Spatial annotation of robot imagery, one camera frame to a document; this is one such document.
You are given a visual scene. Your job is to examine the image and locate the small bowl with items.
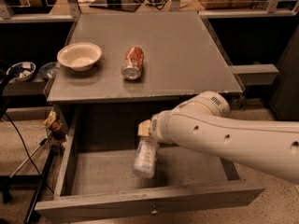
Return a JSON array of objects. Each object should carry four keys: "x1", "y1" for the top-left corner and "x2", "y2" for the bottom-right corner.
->
[{"x1": 7, "y1": 62, "x2": 36, "y2": 81}]

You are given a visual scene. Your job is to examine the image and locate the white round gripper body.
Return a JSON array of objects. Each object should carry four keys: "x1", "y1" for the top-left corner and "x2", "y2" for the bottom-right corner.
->
[{"x1": 149, "y1": 111, "x2": 172, "y2": 144}]

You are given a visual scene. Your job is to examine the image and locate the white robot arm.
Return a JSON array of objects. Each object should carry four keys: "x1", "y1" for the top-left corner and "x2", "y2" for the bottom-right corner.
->
[{"x1": 138, "y1": 91, "x2": 299, "y2": 184}]

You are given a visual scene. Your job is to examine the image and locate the dark blue small bowl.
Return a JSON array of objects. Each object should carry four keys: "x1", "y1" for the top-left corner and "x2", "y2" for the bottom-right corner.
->
[{"x1": 38, "y1": 62, "x2": 59, "y2": 80}]

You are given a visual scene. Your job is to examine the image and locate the clear blue-labelled plastic bottle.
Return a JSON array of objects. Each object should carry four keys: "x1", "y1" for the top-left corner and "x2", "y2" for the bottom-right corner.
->
[{"x1": 133, "y1": 136, "x2": 159, "y2": 178}]

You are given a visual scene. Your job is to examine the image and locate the open grey top drawer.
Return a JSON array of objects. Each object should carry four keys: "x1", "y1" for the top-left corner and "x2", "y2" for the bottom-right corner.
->
[{"x1": 36, "y1": 106, "x2": 264, "y2": 224}]

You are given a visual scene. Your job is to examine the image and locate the crumpled snack wrapper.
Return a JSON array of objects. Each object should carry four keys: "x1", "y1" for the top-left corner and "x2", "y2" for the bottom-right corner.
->
[{"x1": 42, "y1": 110, "x2": 65, "y2": 142}]

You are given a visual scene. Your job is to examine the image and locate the grey drawer cabinet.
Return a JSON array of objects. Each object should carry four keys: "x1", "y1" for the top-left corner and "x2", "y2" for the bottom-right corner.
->
[{"x1": 43, "y1": 10, "x2": 245, "y2": 147}]

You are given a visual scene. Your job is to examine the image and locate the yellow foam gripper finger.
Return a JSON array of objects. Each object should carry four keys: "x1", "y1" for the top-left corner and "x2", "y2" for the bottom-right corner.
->
[{"x1": 137, "y1": 119, "x2": 150, "y2": 137}]

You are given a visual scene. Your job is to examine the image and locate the small metal drawer knob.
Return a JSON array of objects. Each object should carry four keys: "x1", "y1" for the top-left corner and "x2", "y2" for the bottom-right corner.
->
[{"x1": 150, "y1": 203, "x2": 159, "y2": 215}]

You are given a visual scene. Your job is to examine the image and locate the red soda can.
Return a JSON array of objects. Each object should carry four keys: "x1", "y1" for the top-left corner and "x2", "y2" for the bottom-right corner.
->
[{"x1": 121, "y1": 47, "x2": 144, "y2": 80}]

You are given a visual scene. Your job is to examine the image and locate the black floor cable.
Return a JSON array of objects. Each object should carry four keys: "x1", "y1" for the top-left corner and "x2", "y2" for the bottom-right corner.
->
[{"x1": 4, "y1": 112, "x2": 55, "y2": 194}]

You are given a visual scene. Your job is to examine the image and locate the black tripod stand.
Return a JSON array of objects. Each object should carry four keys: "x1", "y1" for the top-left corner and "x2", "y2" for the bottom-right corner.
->
[{"x1": 0, "y1": 137, "x2": 52, "y2": 224}]

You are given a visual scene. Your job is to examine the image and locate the black monitor stand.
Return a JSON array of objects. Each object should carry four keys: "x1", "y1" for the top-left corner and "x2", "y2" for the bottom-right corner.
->
[{"x1": 89, "y1": 0, "x2": 141, "y2": 12}]

